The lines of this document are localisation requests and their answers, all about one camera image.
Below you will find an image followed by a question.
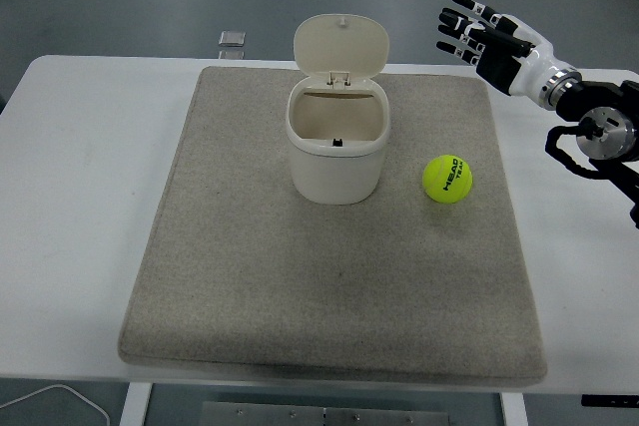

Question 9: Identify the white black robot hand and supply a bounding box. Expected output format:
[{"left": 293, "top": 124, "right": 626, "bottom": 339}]
[{"left": 434, "top": 0, "right": 568, "bottom": 98}]

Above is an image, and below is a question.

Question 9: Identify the beige fabric mat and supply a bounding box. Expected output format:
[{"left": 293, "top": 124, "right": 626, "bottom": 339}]
[{"left": 117, "top": 65, "right": 549, "bottom": 388}]

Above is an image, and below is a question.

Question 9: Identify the white cable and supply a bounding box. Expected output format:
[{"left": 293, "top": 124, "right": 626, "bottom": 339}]
[{"left": 0, "top": 383, "right": 110, "bottom": 426}]

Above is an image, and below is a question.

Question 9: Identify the cream lidded plastic bin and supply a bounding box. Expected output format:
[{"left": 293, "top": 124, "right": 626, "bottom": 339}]
[{"left": 285, "top": 12, "right": 391, "bottom": 207}]

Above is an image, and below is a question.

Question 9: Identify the yellow-green tennis ball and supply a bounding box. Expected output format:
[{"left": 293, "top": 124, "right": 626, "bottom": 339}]
[{"left": 422, "top": 154, "right": 473, "bottom": 205}]

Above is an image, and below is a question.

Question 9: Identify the white table leg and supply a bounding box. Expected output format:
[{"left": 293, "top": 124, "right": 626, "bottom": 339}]
[
  {"left": 119, "top": 381, "right": 154, "bottom": 426},
  {"left": 500, "top": 391, "right": 529, "bottom": 426}
]

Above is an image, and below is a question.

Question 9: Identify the black table control panel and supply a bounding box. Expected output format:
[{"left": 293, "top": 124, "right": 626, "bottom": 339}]
[{"left": 580, "top": 394, "right": 639, "bottom": 407}]

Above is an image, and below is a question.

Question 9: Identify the grey metal plate with screws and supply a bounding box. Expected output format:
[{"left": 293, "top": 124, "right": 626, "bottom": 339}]
[{"left": 200, "top": 400, "right": 450, "bottom": 426}]

